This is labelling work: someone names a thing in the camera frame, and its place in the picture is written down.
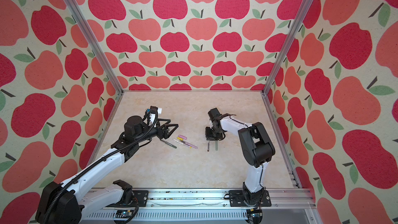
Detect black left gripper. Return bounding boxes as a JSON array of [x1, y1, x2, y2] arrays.
[[135, 118, 178, 144]]

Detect pink pen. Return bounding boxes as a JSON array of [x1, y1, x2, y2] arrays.
[[181, 141, 198, 149]]

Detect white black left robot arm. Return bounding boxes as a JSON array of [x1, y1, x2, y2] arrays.
[[35, 110, 178, 224]]

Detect dark green pen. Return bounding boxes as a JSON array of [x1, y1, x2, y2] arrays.
[[160, 140, 177, 149]]

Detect white pen yellow end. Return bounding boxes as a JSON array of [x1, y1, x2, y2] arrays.
[[173, 139, 192, 148]]

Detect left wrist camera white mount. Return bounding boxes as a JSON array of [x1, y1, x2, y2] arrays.
[[146, 106, 162, 124]]

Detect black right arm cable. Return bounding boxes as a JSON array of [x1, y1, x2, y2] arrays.
[[217, 113, 268, 190]]

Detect aluminium front rail base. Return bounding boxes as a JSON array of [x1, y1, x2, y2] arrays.
[[70, 186, 322, 224]]

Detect aluminium left rear corner post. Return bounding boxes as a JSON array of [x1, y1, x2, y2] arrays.
[[49, 0, 124, 95]]

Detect aluminium corner post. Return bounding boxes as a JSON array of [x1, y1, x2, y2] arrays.
[[49, 0, 124, 95], [261, 0, 314, 98]]

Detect aluminium right rear corner post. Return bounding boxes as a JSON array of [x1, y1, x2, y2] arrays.
[[261, 0, 314, 98]]

